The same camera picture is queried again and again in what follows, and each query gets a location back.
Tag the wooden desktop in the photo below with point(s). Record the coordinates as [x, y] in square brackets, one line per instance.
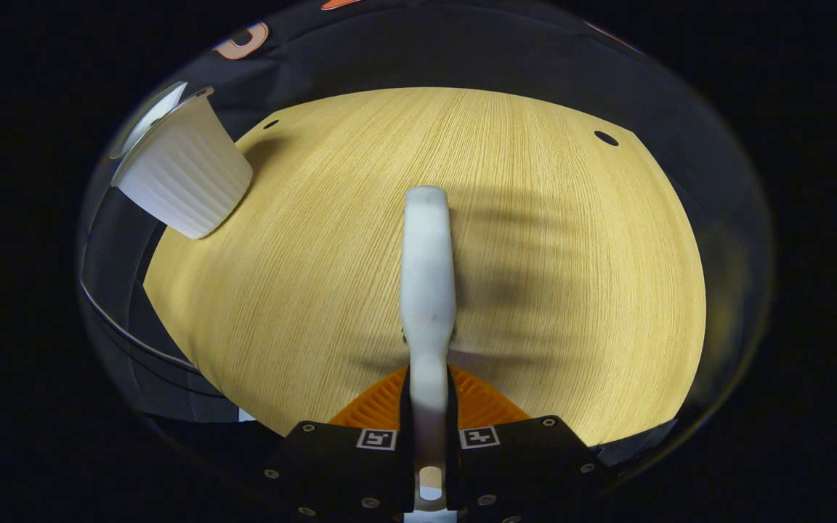
[571, 290]

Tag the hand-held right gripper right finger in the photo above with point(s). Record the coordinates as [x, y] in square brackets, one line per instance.
[527, 472]

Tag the white ribbed garbage bin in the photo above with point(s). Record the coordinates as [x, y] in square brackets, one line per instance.
[186, 174]

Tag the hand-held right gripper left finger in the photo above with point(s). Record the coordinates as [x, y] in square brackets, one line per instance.
[338, 472]

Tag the small grey broom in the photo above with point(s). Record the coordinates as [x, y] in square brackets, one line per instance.
[427, 276]

